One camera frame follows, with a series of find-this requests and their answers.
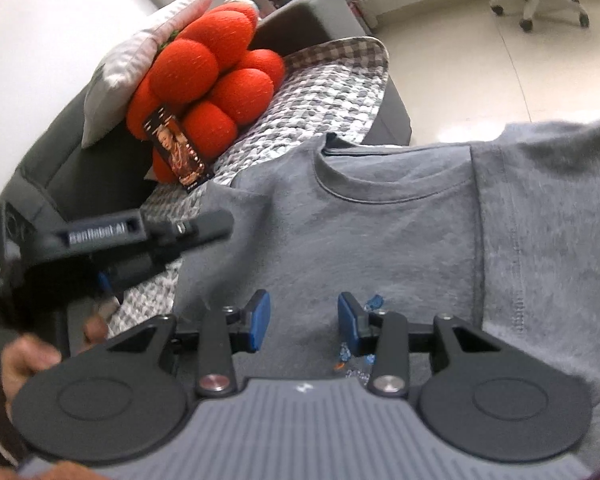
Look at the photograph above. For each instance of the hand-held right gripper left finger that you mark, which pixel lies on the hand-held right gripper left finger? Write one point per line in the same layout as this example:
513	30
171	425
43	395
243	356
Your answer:
260	320

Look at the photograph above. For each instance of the dark grey sofa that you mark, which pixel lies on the dark grey sofa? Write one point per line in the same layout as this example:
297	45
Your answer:
300	20

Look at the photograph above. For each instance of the orange pumpkin plush cushion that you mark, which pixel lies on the orange pumpkin plush cushion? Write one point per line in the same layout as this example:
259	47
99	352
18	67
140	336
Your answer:
220	60

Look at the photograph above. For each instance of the person's right hand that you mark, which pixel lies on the person's right hand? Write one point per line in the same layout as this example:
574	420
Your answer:
45	472

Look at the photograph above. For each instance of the person's left hand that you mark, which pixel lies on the person's left hand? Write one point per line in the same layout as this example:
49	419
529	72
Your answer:
27	360

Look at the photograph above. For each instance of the light grey pillow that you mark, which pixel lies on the light grey pillow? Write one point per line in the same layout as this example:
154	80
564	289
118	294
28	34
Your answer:
130	55

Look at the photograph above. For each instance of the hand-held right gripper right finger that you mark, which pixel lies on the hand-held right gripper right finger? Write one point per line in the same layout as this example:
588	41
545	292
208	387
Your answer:
347	322

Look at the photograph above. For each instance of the grey checked blanket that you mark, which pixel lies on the grey checked blanket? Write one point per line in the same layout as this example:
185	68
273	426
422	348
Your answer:
320	90

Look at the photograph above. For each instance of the grey t-shirt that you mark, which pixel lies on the grey t-shirt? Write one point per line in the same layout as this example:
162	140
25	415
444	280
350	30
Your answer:
380	230

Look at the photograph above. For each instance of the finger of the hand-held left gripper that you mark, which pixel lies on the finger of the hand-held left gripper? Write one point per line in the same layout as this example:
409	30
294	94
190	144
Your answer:
195	230
140	271

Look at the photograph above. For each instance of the grey curtain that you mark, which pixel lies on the grey curtain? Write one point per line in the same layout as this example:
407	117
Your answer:
361	5

